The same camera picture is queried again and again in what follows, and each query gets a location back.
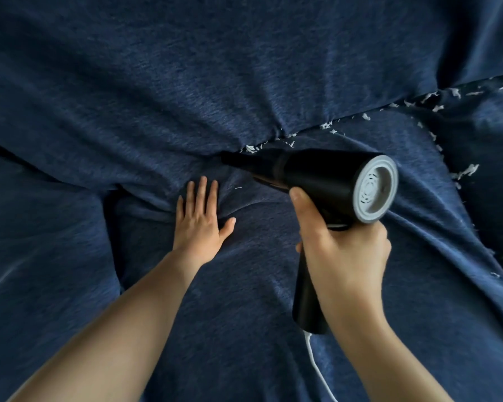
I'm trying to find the person's left hand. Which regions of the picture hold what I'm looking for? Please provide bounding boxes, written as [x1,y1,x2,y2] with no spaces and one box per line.
[173,176,237,267]

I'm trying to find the person's left forearm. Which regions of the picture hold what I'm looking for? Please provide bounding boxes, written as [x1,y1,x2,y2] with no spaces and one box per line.
[8,249,203,402]

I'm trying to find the person's right hand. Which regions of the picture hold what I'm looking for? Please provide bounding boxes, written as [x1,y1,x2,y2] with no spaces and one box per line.
[289,187,393,309]

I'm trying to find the wide blue seat cushion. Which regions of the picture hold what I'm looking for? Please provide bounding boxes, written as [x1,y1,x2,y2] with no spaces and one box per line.
[104,114,503,402]

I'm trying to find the large blue back cushion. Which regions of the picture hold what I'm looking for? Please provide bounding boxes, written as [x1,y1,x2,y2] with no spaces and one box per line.
[0,0,503,196]

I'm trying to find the scattered white paper scraps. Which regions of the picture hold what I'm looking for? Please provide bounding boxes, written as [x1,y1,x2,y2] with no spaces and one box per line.
[233,78,503,281]

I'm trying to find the white power cable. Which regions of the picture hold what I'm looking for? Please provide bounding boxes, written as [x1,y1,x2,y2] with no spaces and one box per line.
[303,329,340,402]

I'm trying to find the person's right forearm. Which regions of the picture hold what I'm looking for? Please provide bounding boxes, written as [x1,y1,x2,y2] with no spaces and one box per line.
[319,301,454,402]

